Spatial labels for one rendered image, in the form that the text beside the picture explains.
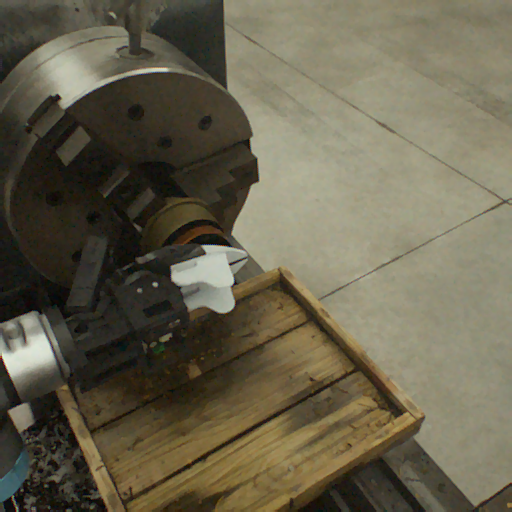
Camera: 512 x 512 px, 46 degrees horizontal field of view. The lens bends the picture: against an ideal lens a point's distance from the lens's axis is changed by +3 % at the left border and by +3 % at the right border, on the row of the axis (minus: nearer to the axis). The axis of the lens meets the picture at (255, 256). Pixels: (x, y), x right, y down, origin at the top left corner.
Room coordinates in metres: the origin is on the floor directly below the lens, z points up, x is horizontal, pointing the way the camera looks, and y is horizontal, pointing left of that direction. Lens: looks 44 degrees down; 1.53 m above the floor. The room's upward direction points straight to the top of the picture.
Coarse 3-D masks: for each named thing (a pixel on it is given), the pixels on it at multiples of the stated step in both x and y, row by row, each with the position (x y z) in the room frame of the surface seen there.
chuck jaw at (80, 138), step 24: (48, 120) 0.55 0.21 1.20; (72, 120) 0.55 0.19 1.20; (72, 144) 0.52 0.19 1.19; (96, 144) 0.52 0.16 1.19; (72, 168) 0.50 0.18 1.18; (96, 168) 0.51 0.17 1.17; (120, 168) 0.52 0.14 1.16; (120, 192) 0.50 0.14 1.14; (144, 192) 0.51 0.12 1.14; (144, 216) 0.49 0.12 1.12
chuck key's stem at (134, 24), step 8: (136, 0) 0.63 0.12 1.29; (144, 0) 0.63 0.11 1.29; (128, 8) 0.63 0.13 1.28; (136, 8) 0.63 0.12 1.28; (144, 8) 0.63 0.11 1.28; (128, 16) 0.63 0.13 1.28; (136, 16) 0.63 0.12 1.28; (144, 16) 0.63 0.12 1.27; (128, 24) 0.63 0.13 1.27; (136, 24) 0.63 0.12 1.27; (144, 24) 0.63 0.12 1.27; (128, 32) 0.63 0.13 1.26; (136, 32) 0.63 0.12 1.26; (144, 32) 0.63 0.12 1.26; (136, 40) 0.63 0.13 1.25; (128, 48) 0.63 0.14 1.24; (136, 48) 0.63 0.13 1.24
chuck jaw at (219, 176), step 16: (240, 144) 0.65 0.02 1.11; (208, 160) 0.62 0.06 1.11; (224, 160) 0.62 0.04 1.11; (240, 160) 0.61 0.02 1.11; (256, 160) 0.62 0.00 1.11; (176, 176) 0.59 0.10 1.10; (192, 176) 0.59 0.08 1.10; (208, 176) 0.59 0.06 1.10; (224, 176) 0.58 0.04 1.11; (240, 176) 0.61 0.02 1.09; (256, 176) 0.62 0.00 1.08; (176, 192) 0.59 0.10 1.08; (192, 192) 0.56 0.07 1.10; (208, 192) 0.56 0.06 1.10; (224, 192) 0.57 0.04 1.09; (224, 208) 0.57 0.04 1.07
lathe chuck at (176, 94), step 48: (96, 48) 0.64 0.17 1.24; (144, 48) 0.65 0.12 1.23; (48, 96) 0.57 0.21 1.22; (96, 96) 0.56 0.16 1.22; (144, 96) 0.59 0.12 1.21; (192, 96) 0.62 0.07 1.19; (0, 144) 0.56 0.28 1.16; (48, 144) 0.53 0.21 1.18; (144, 144) 0.58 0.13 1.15; (192, 144) 0.62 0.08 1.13; (0, 192) 0.53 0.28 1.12; (48, 192) 0.52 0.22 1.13; (96, 192) 0.55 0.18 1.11; (240, 192) 0.65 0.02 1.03; (48, 240) 0.51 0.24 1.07
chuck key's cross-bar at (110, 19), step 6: (120, 0) 0.58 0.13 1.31; (126, 0) 0.59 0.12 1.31; (132, 0) 0.60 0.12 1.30; (114, 6) 0.56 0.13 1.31; (120, 6) 0.56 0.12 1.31; (126, 6) 0.58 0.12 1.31; (108, 12) 0.54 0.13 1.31; (114, 12) 0.55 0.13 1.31; (120, 12) 0.56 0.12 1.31; (108, 18) 0.54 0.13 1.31; (114, 18) 0.54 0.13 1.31; (108, 24) 0.54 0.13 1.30; (114, 24) 0.54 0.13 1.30
